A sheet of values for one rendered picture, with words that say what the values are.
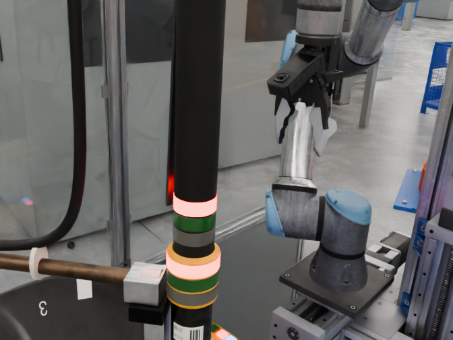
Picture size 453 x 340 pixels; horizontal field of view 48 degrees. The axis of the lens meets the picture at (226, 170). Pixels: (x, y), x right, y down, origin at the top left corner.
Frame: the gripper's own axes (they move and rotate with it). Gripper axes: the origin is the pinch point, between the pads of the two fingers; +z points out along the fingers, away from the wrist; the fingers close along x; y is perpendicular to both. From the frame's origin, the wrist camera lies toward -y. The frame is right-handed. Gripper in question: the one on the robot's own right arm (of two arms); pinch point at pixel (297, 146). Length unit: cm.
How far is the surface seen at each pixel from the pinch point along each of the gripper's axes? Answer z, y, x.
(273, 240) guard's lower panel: 63, 59, 46
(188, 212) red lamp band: -13, -52, -26
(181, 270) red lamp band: -9, -53, -26
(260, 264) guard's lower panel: 70, 53, 46
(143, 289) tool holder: -6, -54, -23
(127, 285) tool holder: -6, -55, -22
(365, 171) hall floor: 147, 354, 155
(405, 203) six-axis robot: 143, 305, 93
